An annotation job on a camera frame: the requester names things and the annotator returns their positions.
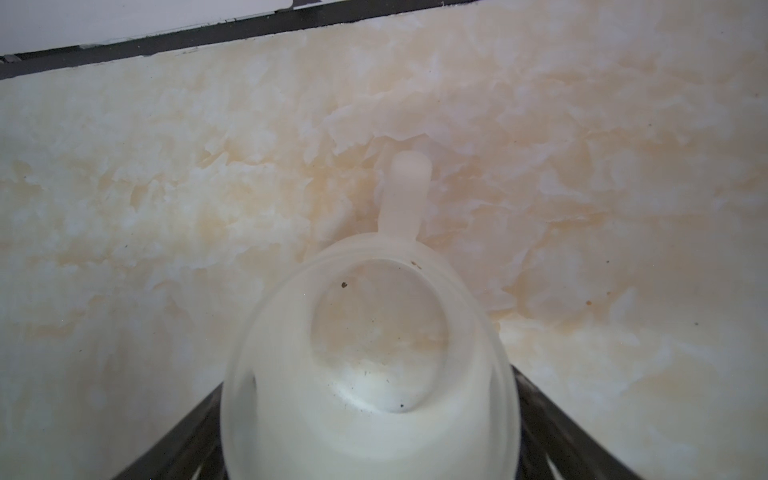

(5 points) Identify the translucent plastic cup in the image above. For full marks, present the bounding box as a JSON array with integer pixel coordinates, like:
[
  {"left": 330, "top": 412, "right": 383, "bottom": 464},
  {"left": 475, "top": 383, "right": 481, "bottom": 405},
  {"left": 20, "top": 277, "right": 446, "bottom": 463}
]
[{"left": 221, "top": 151, "right": 521, "bottom": 479}]

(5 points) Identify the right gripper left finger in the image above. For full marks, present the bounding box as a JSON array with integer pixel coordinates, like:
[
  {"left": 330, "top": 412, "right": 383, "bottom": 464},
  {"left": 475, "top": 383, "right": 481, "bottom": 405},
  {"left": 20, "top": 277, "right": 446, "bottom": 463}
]
[{"left": 115, "top": 384, "right": 226, "bottom": 479}]

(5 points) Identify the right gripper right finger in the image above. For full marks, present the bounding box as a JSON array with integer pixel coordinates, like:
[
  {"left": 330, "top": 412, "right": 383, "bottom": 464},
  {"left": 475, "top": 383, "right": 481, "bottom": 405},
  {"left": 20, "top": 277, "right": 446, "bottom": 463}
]
[{"left": 512, "top": 368, "right": 640, "bottom": 480}]

